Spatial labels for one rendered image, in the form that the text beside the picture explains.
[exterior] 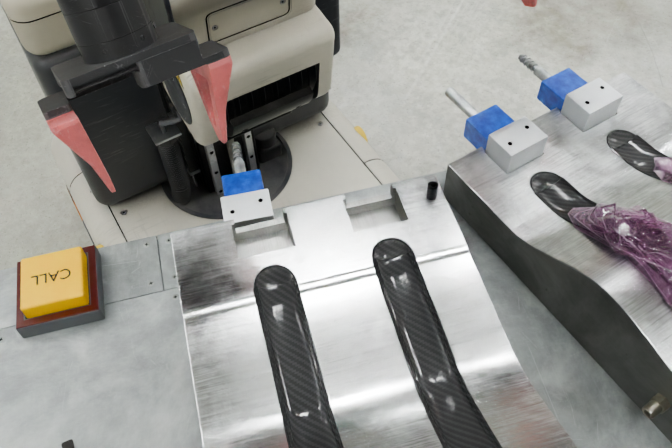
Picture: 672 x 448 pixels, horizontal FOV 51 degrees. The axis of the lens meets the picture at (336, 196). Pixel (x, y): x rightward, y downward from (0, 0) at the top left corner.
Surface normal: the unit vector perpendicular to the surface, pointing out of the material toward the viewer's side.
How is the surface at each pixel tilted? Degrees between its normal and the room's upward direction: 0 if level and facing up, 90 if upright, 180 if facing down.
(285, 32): 8
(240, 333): 3
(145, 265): 0
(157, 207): 0
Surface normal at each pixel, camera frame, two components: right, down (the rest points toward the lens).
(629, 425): -0.02, -0.62
